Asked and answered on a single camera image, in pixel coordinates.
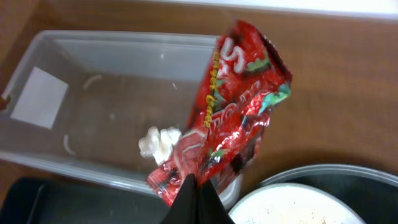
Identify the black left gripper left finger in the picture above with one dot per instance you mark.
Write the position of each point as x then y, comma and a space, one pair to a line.
184, 207

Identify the clear plastic waste bin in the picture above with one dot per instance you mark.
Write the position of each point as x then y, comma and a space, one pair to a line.
79, 101

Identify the red snack wrapper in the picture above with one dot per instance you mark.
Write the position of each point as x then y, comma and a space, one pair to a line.
244, 81

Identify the black rectangular tray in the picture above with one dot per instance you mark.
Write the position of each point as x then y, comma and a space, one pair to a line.
34, 200

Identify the round black serving tray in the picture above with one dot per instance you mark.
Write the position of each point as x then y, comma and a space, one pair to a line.
371, 193

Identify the crumpled white tissue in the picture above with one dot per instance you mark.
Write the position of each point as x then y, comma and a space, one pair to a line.
159, 144

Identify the grey plate with food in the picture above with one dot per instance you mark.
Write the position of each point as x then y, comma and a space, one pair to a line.
292, 203

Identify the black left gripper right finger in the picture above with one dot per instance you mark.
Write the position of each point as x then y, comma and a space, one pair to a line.
210, 208

